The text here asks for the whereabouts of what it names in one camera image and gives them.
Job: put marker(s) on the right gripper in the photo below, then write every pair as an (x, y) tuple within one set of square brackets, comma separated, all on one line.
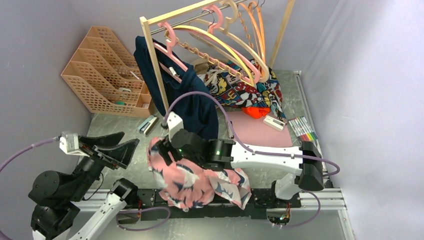
[(165, 147)]

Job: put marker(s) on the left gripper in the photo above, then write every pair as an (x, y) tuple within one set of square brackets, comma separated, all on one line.
[(112, 155)]

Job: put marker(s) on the pink patterned shorts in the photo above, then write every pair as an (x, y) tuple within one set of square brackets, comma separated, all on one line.
[(185, 185)]

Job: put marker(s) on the yellow hanger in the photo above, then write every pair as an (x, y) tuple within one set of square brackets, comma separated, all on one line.
[(202, 34)]

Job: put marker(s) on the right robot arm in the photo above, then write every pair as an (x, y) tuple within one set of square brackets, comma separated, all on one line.
[(304, 170)]

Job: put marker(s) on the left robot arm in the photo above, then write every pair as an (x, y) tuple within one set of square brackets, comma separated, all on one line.
[(55, 193)]

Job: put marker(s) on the navy blue shorts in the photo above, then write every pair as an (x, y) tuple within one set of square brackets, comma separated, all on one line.
[(198, 112)]

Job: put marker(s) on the tan wavy hanger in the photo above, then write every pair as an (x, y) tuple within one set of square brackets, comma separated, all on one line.
[(245, 75)]

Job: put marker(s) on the pink hanger with navy shorts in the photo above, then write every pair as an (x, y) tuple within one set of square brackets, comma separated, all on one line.
[(170, 43)]

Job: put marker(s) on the orange hanger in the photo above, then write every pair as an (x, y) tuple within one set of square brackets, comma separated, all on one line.
[(253, 9)]

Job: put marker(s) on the grey stapler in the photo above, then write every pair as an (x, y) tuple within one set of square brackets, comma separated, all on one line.
[(146, 126)]

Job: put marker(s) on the pink clipboard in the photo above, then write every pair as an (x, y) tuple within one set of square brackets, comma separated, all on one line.
[(255, 132)]

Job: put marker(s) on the colourful cartoon print cloth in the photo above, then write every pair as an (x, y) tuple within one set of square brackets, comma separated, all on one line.
[(231, 92)]

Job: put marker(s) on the beige plastic file organizer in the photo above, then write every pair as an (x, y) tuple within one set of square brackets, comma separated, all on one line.
[(106, 78)]

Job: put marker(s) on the orange cloth item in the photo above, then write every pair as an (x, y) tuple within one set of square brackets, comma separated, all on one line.
[(256, 112)]

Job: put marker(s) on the white eraser box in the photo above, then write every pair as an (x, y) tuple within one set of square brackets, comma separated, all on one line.
[(274, 123)]

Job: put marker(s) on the set of coloured markers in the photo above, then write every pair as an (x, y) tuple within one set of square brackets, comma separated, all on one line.
[(302, 129)]

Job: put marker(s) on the wooden clothes rack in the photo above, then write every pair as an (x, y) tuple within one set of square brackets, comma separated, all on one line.
[(187, 15)]

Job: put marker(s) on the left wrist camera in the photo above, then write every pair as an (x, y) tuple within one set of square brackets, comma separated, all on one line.
[(69, 143)]

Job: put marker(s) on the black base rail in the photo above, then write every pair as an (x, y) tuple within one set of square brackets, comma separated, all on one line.
[(257, 207)]

